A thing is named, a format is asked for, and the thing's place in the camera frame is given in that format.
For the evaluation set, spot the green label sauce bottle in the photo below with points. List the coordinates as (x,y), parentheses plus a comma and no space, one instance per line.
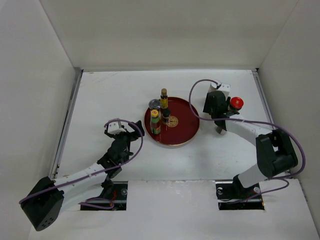
(155,124)

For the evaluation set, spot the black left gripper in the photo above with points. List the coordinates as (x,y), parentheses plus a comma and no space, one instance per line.
(132,135)

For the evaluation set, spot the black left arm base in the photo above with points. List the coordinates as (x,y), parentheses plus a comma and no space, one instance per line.
(114,199)

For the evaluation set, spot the red round tray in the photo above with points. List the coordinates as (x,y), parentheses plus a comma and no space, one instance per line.
(183,123)

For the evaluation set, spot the small black label spice bottle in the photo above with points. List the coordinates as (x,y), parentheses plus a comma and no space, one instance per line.
(166,113)

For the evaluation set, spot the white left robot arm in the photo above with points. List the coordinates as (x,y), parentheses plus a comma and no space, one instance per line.
(50,197)

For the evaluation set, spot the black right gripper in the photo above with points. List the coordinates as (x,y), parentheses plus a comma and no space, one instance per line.
(207,108)

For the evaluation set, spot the red cap sauce jar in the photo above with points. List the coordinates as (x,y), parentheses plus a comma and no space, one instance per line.
(236,103)

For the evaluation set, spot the small yellow label bottle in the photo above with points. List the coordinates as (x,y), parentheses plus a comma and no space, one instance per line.
(164,99)

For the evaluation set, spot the white lid small jar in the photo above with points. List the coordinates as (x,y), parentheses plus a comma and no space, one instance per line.
(220,130)

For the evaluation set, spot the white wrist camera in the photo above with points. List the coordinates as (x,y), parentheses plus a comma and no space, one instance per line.
(114,126)
(224,87)

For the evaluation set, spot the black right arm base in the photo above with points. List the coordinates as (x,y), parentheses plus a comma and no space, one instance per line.
(231,199)

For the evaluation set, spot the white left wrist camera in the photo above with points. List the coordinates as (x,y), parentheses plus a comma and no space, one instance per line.
(114,126)

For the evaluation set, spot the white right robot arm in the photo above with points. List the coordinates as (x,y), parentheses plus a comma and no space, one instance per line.
(275,153)

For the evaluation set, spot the blue label granule bottle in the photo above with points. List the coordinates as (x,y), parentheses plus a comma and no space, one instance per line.
(213,87)

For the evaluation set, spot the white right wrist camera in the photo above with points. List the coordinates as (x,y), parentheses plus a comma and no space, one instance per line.
(224,87)

